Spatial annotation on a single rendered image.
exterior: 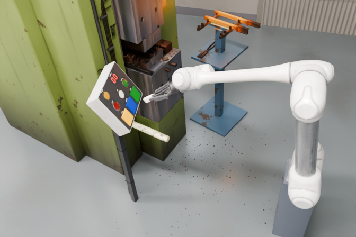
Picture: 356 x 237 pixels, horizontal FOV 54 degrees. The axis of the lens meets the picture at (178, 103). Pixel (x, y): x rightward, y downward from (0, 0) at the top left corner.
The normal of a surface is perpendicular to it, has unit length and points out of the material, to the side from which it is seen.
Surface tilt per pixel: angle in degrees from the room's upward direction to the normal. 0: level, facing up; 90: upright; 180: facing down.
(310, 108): 85
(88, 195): 0
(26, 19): 90
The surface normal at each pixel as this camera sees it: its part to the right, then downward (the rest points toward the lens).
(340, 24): -0.34, 0.64
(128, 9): -0.54, 0.58
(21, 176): -0.06, -0.75
